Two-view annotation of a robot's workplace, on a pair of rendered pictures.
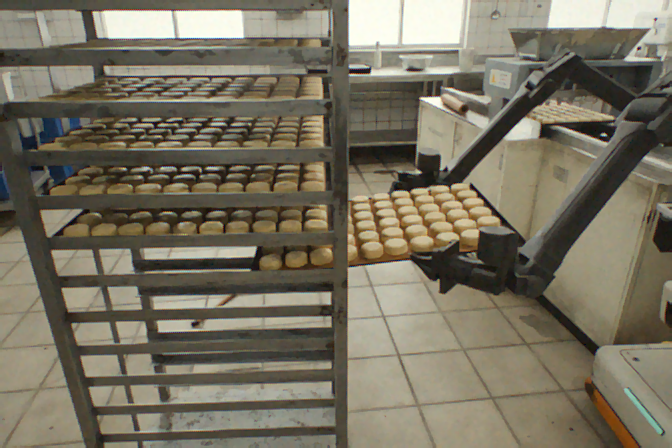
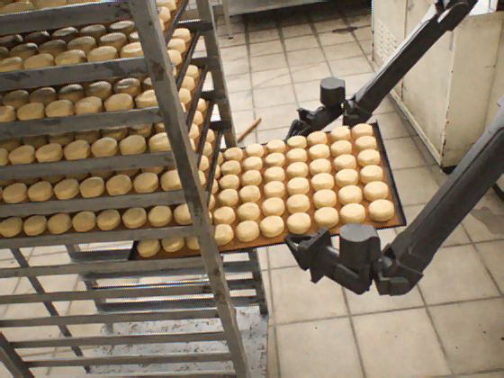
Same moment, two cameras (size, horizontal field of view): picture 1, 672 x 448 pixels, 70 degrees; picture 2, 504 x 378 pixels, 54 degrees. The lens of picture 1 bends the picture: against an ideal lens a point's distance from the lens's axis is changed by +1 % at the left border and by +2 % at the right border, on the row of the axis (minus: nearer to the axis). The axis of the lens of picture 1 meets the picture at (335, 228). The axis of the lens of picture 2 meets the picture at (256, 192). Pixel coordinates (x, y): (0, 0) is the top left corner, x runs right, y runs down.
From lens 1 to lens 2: 0.39 m
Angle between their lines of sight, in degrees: 16
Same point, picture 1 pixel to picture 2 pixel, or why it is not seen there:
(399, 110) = not seen: outside the picture
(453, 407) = (384, 317)
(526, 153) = (481, 31)
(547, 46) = not seen: outside the picture
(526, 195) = (481, 77)
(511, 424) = (441, 335)
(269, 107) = (101, 120)
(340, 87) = (165, 101)
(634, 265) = not seen: outside the picture
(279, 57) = (96, 72)
